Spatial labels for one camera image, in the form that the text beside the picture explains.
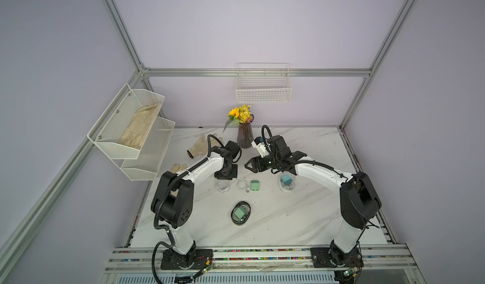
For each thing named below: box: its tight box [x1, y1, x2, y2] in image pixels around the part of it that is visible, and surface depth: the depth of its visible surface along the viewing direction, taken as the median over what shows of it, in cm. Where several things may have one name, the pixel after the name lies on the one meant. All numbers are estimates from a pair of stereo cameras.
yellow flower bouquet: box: [222, 104, 254, 134], surface depth 95 cm
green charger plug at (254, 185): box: [250, 178, 260, 192], surface depth 95 cm
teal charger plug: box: [280, 174, 294, 187], surface depth 95 cm
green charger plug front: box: [234, 205, 247, 219], surface depth 85 cm
